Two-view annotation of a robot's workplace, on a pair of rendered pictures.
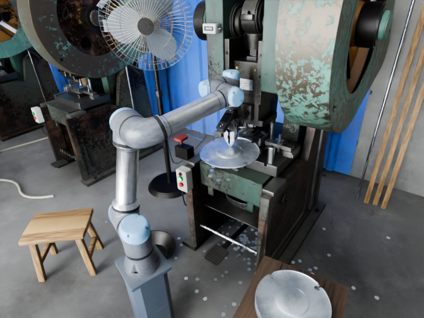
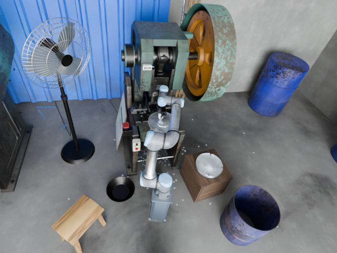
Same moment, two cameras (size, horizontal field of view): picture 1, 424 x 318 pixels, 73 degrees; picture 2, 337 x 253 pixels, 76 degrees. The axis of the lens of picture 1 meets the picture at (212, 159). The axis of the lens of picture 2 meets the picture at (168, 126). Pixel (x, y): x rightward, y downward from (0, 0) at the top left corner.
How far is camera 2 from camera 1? 146 cm
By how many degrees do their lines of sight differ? 49
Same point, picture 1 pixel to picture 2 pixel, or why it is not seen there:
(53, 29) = not seen: outside the picture
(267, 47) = (177, 72)
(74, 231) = (96, 211)
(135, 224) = (166, 177)
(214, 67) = (144, 84)
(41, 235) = (80, 229)
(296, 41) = (217, 83)
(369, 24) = not seen: hidden behind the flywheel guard
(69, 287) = (100, 240)
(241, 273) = (164, 168)
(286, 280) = (201, 159)
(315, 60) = (222, 87)
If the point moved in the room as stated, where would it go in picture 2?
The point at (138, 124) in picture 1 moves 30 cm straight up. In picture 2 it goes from (173, 138) to (180, 106)
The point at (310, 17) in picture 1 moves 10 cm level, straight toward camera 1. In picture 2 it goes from (223, 75) to (232, 82)
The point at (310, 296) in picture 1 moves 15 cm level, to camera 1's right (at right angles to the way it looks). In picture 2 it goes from (211, 159) to (217, 151)
